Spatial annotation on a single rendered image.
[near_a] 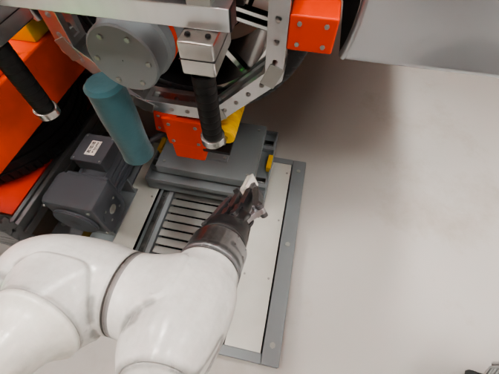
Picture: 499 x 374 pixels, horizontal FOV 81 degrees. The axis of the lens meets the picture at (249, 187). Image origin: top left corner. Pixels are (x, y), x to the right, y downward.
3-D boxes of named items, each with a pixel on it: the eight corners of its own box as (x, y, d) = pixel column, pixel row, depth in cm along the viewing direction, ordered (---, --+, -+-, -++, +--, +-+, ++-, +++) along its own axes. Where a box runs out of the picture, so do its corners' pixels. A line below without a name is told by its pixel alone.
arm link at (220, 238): (250, 290, 40) (259, 261, 45) (218, 237, 37) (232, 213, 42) (197, 300, 43) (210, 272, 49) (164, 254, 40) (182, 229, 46)
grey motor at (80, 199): (167, 167, 134) (143, 109, 104) (128, 254, 112) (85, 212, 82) (130, 160, 136) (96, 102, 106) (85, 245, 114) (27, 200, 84)
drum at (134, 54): (201, 36, 67) (191, -36, 55) (169, 99, 56) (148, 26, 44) (144, 30, 69) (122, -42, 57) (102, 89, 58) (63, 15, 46)
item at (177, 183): (277, 144, 141) (278, 130, 133) (263, 209, 122) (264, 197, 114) (177, 128, 146) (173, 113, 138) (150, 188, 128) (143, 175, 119)
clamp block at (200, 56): (232, 41, 46) (229, 6, 41) (216, 79, 41) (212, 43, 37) (200, 38, 46) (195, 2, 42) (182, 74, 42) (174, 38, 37)
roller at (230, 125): (252, 87, 103) (252, 73, 98) (232, 151, 87) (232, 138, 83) (236, 84, 103) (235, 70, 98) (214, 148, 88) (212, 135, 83)
